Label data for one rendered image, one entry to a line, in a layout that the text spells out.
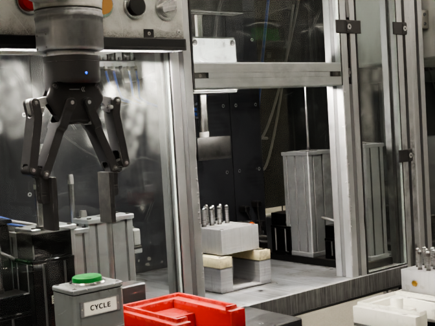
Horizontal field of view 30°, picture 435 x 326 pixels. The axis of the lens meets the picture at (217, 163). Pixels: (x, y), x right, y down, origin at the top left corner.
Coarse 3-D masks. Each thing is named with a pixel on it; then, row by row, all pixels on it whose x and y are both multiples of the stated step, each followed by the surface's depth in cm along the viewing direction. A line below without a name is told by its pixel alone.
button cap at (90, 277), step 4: (76, 276) 110; (80, 276) 109; (84, 276) 109; (88, 276) 109; (92, 276) 109; (96, 276) 109; (100, 276) 109; (72, 280) 109; (76, 280) 108; (80, 280) 108; (84, 280) 108; (88, 280) 108; (92, 280) 108; (96, 280) 108; (100, 280) 109
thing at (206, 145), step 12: (204, 96) 162; (204, 108) 162; (204, 120) 162; (204, 132) 162; (204, 144) 159; (216, 144) 161; (228, 144) 163; (204, 156) 159; (216, 156) 161; (228, 156) 163
